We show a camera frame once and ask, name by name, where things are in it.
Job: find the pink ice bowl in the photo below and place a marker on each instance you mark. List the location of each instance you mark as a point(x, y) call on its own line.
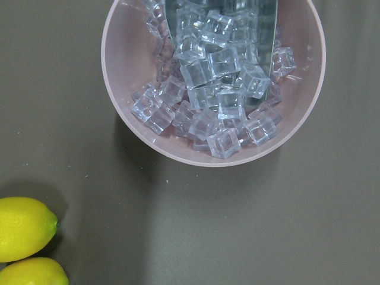
point(127, 65)

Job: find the metal ice scoop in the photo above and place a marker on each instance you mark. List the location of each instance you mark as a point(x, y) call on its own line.
point(224, 46)

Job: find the yellow lemon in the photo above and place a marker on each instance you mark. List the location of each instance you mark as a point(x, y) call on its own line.
point(27, 226)
point(38, 270)

